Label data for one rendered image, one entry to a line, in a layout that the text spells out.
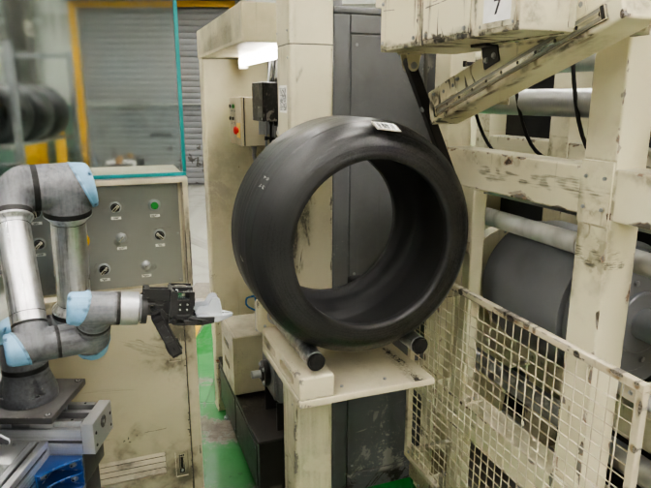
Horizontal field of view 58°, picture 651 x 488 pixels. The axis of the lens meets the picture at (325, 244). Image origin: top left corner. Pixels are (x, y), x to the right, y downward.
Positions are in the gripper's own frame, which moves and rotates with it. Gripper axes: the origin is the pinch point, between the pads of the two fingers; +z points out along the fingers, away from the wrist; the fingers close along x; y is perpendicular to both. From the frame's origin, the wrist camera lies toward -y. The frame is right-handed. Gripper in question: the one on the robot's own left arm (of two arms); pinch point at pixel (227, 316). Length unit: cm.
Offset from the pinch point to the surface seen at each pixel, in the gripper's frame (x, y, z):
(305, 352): -7.7, -6.6, 18.3
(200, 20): 943, 194, 123
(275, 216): -11.4, 27.0, 6.0
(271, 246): -11.5, 20.3, 5.8
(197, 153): 948, -30, 136
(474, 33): -21, 70, 42
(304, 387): -11.1, -14.0, 17.8
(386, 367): -1.0, -14.3, 44.6
